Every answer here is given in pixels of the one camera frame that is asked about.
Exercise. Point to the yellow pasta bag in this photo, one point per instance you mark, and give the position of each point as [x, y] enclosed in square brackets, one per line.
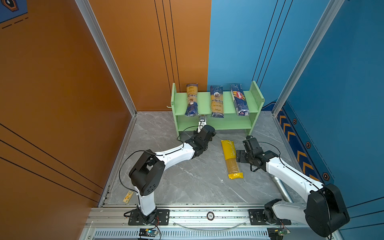
[230, 155]

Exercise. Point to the circuit board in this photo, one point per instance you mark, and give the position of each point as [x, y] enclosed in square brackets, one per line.
[148, 234]
[278, 234]

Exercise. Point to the Ankara spaghetti bag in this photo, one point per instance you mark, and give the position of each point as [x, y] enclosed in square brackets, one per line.
[192, 105]
[217, 103]

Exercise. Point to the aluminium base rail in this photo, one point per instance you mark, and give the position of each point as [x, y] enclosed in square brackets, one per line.
[190, 222]

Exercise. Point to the small yellow tag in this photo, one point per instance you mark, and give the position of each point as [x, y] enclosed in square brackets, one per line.
[128, 197]

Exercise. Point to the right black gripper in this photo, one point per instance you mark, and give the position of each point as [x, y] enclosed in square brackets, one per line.
[240, 154]

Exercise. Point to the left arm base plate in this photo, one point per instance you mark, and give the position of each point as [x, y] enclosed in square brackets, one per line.
[159, 217]

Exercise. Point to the left circuit board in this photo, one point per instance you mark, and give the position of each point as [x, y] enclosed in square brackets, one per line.
[148, 234]

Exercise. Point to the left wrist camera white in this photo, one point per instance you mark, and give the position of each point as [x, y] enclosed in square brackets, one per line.
[202, 123]

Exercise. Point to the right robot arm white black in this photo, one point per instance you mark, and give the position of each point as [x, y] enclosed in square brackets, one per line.
[323, 209]

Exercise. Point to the green metal two-tier shelf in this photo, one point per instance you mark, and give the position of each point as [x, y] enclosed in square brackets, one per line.
[230, 121]

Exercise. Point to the right circuit board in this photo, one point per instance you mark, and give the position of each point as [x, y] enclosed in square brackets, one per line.
[278, 234]

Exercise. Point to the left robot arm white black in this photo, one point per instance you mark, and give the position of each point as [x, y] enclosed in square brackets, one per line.
[147, 172]

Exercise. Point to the blue Barilla spaghetti box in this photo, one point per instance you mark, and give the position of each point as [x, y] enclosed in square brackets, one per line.
[239, 100]

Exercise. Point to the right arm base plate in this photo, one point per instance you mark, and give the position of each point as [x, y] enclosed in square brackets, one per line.
[257, 217]

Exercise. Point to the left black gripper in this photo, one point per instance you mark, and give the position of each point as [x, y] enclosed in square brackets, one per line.
[195, 134]

